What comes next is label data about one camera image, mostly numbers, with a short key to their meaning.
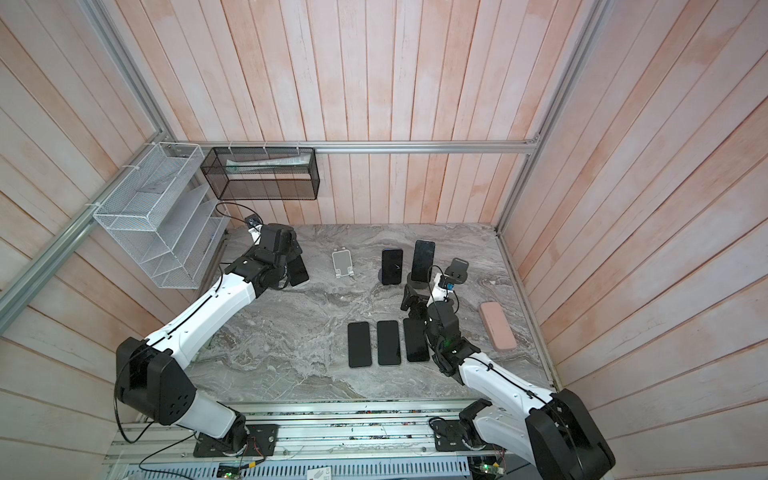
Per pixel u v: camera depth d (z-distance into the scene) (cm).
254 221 69
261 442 73
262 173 104
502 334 91
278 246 63
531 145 93
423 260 98
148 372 42
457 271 101
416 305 74
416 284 104
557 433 40
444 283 70
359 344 91
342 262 104
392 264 98
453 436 73
